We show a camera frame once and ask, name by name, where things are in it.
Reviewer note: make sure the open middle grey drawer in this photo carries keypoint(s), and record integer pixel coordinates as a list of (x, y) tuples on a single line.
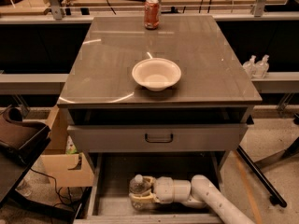
[(110, 203)]

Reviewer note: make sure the closed top grey drawer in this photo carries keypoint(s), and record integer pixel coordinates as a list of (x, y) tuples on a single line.
[(130, 138)]

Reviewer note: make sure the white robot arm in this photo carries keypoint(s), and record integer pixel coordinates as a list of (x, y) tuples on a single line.
[(197, 193)]

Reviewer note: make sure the black drawer handle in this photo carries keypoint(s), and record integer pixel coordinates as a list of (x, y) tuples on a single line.
[(159, 138)]

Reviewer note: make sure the right clear sanitizer bottle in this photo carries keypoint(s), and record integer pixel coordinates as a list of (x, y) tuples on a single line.
[(261, 67)]

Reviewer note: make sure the left clear sanitizer bottle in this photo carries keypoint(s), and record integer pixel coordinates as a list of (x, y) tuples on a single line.
[(248, 66)]

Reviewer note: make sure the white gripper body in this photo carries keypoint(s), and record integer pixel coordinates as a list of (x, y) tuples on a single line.
[(163, 189)]

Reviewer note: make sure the dark brown chair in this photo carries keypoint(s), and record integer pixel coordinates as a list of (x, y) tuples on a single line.
[(21, 143)]

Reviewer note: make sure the grey drawer cabinet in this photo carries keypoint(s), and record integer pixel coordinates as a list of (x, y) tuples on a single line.
[(178, 88)]

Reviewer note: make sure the red soda can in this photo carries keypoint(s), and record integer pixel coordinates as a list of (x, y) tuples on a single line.
[(151, 14)]

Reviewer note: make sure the clear sanitizer bottle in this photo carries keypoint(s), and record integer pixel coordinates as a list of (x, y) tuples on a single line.
[(261, 67), (248, 66)]

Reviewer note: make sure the black tripod leg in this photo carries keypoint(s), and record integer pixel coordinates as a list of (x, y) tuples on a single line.
[(275, 197)]

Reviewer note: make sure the clear plastic water bottle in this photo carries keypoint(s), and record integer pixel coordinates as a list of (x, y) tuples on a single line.
[(136, 187)]

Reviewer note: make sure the white paper bowl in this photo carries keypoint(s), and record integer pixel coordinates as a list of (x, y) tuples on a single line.
[(156, 74)]

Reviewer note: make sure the cardboard box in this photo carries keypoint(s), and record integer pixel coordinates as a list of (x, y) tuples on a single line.
[(61, 159)]

